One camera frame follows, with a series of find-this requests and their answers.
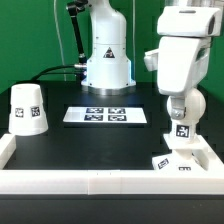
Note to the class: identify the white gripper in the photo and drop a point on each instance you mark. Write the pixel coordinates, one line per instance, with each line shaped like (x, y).
(181, 63)

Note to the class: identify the white lamp bulb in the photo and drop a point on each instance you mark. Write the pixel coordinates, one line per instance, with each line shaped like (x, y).
(195, 106)

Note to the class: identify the white lamp base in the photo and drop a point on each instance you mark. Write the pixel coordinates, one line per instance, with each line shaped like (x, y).
(182, 156)

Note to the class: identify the white lamp shade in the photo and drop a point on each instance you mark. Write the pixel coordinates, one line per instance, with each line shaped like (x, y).
(27, 116)

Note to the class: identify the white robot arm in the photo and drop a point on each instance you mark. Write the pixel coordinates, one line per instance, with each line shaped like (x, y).
(108, 68)

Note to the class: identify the white marker tag plate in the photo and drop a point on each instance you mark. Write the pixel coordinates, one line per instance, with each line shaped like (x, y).
(128, 115)

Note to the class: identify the white U-shaped fence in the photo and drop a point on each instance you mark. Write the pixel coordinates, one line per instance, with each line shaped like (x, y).
(209, 179)

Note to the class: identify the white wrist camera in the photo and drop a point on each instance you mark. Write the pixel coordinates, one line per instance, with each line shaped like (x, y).
(190, 21)

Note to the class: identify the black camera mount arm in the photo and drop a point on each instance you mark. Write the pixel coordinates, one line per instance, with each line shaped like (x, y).
(74, 8)

